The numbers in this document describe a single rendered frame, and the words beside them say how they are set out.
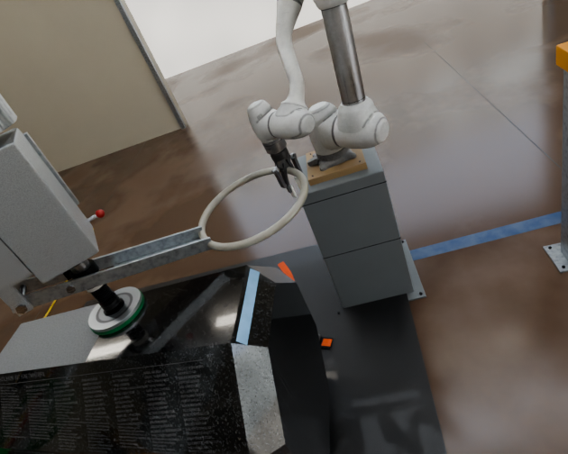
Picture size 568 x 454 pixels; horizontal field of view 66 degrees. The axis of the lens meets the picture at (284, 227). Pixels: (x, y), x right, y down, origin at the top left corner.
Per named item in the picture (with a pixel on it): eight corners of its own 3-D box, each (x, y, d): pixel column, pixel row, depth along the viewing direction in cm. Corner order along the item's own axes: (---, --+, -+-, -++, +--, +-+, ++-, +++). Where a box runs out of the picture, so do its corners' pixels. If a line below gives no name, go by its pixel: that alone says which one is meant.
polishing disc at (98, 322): (146, 282, 172) (145, 280, 171) (134, 322, 155) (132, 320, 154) (99, 297, 175) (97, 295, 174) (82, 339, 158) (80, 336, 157)
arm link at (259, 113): (254, 144, 176) (276, 145, 167) (236, 111, 167) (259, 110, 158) (270, 129, 181) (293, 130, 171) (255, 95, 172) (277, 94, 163)
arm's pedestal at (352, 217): (328, 260, 282) (288, 155, 238) (405, 240, 272) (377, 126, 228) (335, 319, 242) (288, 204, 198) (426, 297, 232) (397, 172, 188)
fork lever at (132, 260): (12, 320, 139) (6, 307, 137) (15, 290, 155) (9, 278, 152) (215, 252, 164) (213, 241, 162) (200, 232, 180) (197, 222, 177)
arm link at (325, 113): (327, 137, 217) (314, 96, 205) (357, 139, 205) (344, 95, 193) (307, 155, 210) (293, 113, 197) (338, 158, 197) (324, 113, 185)
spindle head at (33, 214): (0, 320, 136) (-121, 207, 112) (4, 286, 154) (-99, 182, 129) (105, 258, 144) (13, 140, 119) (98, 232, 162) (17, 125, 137)
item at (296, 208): (224, 273, 151) (220, 267, 150) (186, 221, 191) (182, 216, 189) (333, 193, 160) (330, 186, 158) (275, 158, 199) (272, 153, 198)
